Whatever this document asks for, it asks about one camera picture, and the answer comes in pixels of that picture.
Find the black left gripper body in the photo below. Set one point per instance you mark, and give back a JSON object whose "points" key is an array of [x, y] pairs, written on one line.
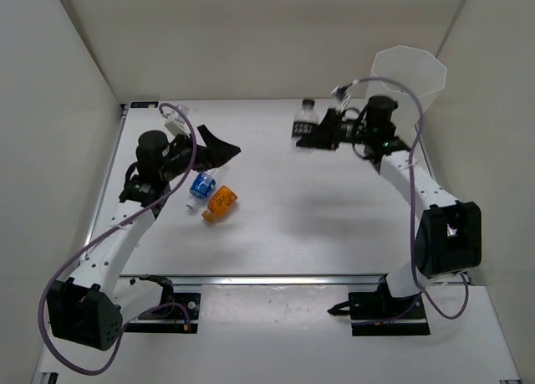
{"points": [[180, 160]]}

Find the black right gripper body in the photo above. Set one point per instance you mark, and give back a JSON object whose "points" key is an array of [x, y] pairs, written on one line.
{"points": [[356, 132]]}

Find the black-label clear bottle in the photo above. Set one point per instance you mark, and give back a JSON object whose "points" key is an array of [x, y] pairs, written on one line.
{"points": [[303, 122]]}

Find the blue-label clear bottle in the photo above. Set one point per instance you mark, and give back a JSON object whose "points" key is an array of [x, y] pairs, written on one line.
{"points": [[201, 189]]}

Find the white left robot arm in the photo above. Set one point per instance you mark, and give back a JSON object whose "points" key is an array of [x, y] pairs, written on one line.
{"points": [[88, 308]]}

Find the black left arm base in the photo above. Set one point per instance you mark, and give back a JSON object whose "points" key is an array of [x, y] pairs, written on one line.
{"points": [[178, 311]]}

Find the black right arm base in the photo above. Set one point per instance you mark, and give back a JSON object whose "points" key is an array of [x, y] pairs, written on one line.
{"points": [[378, 313]]}

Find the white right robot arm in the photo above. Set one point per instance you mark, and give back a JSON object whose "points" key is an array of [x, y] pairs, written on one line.
{"points": [[447, 232]]}

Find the white translucent bin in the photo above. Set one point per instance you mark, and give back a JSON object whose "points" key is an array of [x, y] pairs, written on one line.
{"points": [[418, 70]]}

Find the orange sea-buckthorn juice bottle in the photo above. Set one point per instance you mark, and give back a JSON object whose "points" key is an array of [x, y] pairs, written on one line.
{"points": [[220, 204]]}

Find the dark label sticker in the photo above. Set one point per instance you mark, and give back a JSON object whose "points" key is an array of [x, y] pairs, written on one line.
{"points": [[144, 104]]}

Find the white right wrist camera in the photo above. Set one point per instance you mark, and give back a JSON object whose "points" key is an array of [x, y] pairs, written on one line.
{"points": [[341, 94]]}

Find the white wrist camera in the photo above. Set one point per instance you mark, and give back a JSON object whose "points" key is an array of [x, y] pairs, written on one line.
{"points": [[174, 122], [341, 94]]}

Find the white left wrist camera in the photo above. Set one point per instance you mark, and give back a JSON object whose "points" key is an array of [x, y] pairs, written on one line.
{"points": [[174, 122]]}

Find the aluminium table edge rail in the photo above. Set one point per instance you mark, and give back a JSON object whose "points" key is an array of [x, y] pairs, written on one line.
{"points": [[278, 280]]}

